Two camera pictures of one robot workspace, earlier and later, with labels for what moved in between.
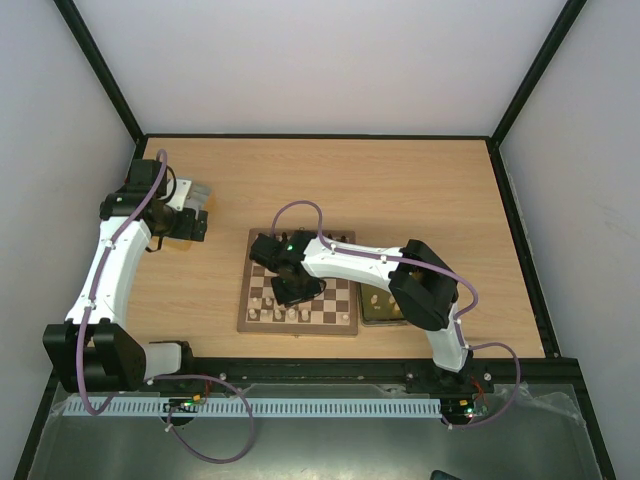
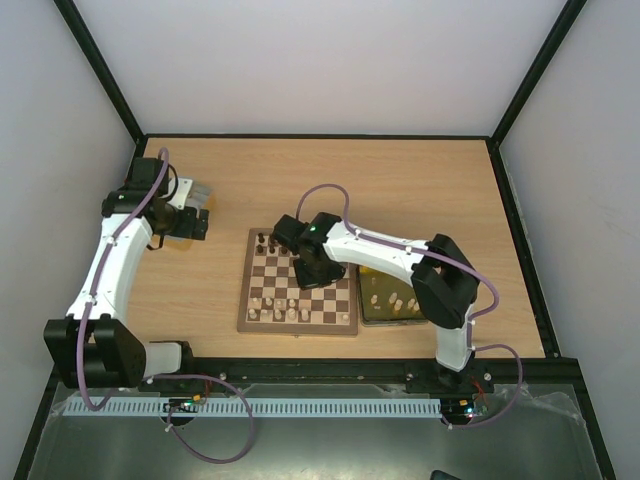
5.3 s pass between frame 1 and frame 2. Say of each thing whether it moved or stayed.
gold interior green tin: stayed
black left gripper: stayed
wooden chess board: stayed
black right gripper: moved
